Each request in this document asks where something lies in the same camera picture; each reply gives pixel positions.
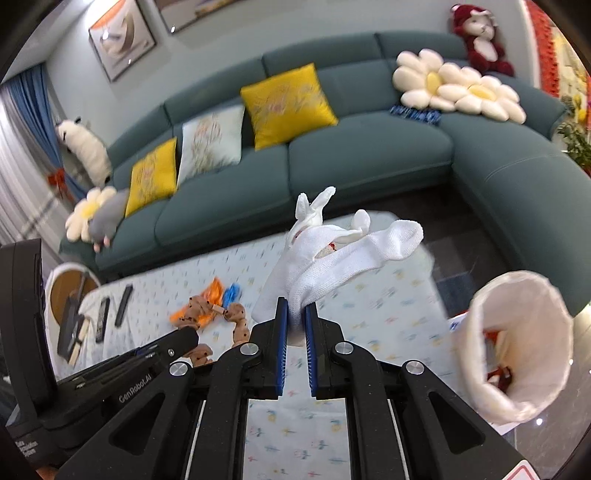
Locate right daisy flower cushion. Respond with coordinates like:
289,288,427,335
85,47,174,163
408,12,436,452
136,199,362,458
437,62,527,124

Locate red white teddy bear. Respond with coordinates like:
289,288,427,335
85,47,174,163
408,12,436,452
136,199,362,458
451,4,515,77

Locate small yellow embroidered cushion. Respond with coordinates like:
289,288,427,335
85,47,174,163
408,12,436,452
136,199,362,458
125,138,177,217

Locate orange plastic snack bag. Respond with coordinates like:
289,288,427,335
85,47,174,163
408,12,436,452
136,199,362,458
169,277,224,330

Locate wide framed wall picture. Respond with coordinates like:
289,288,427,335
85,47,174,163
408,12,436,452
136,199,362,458
153,0,236,34

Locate black remote control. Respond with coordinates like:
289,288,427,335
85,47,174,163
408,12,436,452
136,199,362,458
114,284,133,328
95,297,110,344

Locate framed abstract wall picture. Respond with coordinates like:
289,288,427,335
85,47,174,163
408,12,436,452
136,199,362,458
88,0,156,83

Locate blue white printed box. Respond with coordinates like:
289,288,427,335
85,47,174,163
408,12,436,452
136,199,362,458
448,312,468,332

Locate daisy flower cushion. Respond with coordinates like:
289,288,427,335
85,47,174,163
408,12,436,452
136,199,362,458
437,62,527,124
393,49,468,112

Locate white long plush toy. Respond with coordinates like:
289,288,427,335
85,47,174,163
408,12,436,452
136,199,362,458
55,118,112,187

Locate brown spotted plush toy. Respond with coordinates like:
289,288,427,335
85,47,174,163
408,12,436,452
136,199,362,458
185,303,250,367

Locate potted orchid plants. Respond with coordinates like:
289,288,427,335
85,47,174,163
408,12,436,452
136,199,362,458
557,94,590,175

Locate white trash bin with bag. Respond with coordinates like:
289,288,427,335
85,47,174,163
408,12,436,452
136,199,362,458
453,271,573,425

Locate left daisy flower cushion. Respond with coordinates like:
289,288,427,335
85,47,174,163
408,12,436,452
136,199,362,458
393,49,468,112

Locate white cotton glove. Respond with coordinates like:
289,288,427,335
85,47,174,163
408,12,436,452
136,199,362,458
252,186,424,345

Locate blue measuring tape bundle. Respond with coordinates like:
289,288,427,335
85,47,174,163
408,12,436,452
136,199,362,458
221,283,242,309

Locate blue patterned cloth on sofa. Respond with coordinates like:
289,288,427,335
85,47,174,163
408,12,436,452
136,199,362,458
389,105,442,126

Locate pale blue floral cushion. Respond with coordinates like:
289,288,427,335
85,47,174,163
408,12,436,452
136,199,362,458
177,104,245,186

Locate blue curtain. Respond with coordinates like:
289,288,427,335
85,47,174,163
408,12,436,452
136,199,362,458
6,63,86,203

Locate large yellow embroidered cushion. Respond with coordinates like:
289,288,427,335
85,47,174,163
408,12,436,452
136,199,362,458
240,63,339,151

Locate round wooden side table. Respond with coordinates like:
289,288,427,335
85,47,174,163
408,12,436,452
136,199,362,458
44,262,102,365

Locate small daisy cushion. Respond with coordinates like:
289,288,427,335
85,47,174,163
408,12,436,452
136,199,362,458
65,186,117,243

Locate grey mouse plush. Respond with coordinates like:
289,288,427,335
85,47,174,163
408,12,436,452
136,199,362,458
88,189,129,253

